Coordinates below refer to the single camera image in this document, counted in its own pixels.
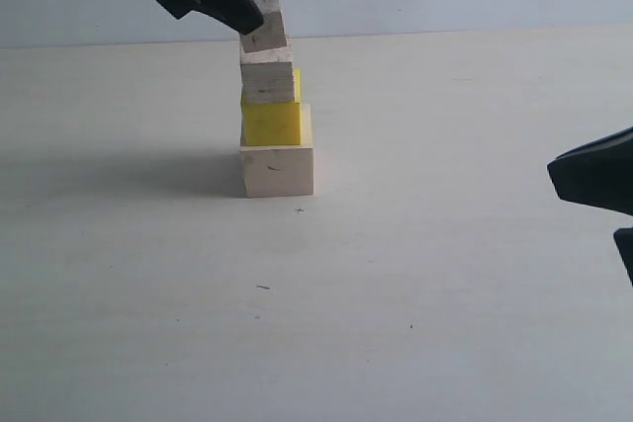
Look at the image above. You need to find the small weathered wooden cube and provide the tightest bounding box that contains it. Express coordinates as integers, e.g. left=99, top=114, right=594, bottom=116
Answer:
left=240, top=0, right=288, bottom=53

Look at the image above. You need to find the medium weathered wooden cube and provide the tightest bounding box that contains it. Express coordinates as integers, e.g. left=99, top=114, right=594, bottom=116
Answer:
left=240, top=45, right=296, bottom=104

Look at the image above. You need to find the yellow cube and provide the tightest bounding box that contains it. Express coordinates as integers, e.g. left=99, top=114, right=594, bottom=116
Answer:
left=240, top=68, right=302, bottom=146

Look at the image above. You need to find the large pale wooden cube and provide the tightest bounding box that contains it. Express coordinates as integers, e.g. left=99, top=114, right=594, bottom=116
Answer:
left=239, top=103, right=315, bottom=198

